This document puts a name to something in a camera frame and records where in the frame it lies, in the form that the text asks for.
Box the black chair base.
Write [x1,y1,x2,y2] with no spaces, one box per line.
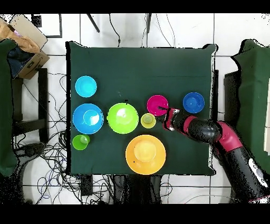
[14,142,46,161]

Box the small light blue bowl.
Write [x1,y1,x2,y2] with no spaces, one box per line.
[74,75,98,98]

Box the dark green side cloth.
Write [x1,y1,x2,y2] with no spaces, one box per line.
[230,39,270,170]
[0,39,18,177]

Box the pink bowl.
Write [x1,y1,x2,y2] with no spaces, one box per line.
[147,94,169,117]

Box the cardboard box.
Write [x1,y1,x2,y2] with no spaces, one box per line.
[0,14,51,80]

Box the small dark blue bowl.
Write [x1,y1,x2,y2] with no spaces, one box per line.
[182,92,206,114]

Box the green cup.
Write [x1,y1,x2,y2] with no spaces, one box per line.
[72,134,91,151]

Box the large yellow-orange bowl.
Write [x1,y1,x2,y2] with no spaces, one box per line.
[125,134,167,175]

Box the black stool frame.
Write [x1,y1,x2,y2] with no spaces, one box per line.
[11,68,49,144]

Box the black tripod leg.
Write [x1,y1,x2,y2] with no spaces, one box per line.
[146,13,152,34]
[86,13,101,33]

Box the tangle of floor cables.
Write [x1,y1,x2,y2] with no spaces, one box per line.
[12,71,114,204]

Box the dark green tablecloth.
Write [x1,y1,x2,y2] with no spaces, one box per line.
[65,41,218,176]

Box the large blue bowl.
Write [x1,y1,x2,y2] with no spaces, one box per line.
[72,102,104,135]

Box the black metal frame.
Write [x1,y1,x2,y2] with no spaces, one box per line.
[31,13,63,39]

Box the green bowl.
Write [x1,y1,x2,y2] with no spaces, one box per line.
[107,102,139,135]

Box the black power strip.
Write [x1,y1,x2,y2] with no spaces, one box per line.
[80,174,93,196]

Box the brown cloth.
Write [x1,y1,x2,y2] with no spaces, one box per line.
[0,22,41,53]

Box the yellow cup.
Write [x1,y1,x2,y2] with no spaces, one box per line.
[140,113,157,129]

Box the dark blue cloth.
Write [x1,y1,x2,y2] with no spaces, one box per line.
[7,46,35,78]

